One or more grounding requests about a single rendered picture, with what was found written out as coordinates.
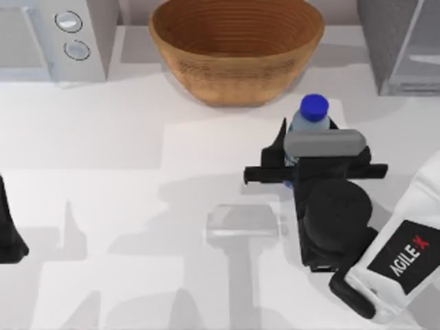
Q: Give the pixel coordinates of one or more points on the grey cabinet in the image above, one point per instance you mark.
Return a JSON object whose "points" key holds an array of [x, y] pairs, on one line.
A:
{"points": [[381, 44]]}

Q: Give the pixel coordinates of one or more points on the clear bottle with blue cap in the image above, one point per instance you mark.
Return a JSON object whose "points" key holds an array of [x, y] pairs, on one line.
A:
{"points": [[313, 110]]}

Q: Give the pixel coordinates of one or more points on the large microwave knob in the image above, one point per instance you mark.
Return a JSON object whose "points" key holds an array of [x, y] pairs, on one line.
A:
{"points": [[68, 21]]}

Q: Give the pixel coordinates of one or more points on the pale microwave oven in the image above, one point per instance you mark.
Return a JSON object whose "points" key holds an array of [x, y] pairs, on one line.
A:
{"points": [[99, 41]]}

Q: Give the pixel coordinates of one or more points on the small microwave knob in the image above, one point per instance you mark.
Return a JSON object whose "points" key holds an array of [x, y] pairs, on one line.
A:
{"points": [[77, 49]]}

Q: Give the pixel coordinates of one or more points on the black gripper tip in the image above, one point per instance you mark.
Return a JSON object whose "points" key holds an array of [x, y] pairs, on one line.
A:
{"points": [[8, 233]]}

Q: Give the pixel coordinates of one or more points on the brown woven basket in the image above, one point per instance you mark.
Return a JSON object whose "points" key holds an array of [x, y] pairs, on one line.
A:
{"points": [[237, 72]]}

